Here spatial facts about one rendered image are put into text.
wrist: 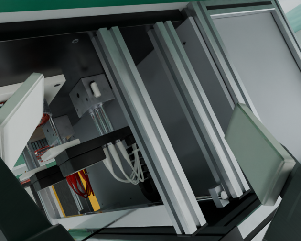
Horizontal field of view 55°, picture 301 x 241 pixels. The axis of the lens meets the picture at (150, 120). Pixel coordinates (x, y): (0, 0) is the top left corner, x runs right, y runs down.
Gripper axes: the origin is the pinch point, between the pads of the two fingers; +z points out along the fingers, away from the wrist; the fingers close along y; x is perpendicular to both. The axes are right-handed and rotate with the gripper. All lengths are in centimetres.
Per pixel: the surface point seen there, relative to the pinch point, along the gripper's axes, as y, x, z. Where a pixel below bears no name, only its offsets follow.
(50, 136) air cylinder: -16, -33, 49
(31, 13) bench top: -11.8, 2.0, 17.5
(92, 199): -8, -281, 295
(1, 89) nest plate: -17.3, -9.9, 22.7
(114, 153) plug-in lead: -0.2, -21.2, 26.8
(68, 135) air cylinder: -11, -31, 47
